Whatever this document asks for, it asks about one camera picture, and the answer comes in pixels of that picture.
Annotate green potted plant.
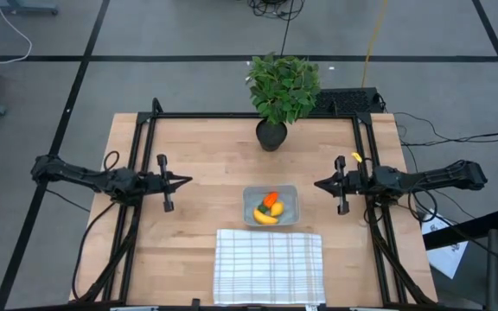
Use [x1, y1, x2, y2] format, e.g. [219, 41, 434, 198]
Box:
[245, 52, 322, 153]

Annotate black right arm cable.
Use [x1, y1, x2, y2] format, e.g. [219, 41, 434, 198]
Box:
[362, 185, 439, 226]

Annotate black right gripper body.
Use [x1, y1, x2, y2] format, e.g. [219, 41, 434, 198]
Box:
[334, 155, 376, 216]

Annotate white floor cable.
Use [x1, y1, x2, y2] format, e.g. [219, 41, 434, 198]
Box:
[0, 0, 34, 67]

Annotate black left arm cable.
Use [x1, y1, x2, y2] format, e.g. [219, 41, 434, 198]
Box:
[70, 149, 121, 302]

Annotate black perforated computer box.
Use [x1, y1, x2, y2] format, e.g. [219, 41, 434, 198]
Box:
[310, 86, 385, 116]

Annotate black floor cables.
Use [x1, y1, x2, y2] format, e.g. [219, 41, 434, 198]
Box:
[392, 111, 498, 149]

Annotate white checked dish towel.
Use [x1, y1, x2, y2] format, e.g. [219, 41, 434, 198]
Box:
[212, 228, 328, 307]

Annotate black metal table frame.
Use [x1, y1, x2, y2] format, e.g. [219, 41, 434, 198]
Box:
[74, 97, 439, 306]

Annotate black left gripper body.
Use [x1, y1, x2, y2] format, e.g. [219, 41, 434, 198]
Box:
[135, 153, 176, 213]

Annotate orange toy carrot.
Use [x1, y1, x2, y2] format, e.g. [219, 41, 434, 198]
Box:
[257, 191, 280, 214]

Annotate grey cart base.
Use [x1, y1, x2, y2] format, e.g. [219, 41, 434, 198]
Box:
[0, 0, 60, 16]

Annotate black floor cable bundle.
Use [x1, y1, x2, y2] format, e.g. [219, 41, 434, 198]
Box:
[246, 0, 307, 58]

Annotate yellow hanging cable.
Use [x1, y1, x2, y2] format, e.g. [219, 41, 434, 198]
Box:
[360, 0, 390, 89]

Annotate grey plastic tupperware container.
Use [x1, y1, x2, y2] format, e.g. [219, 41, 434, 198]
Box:
[242, 184, 302, 228]

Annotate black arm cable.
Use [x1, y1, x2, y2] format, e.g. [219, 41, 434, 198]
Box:
[362, 185, 439, 226]
[70, 149, 121, 302]

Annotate yellow toy banana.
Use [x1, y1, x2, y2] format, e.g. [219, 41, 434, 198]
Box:
[252, 206, 280, 226]

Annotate white paper sheets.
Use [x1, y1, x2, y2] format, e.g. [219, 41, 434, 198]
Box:
[420, 210, 470, 280]

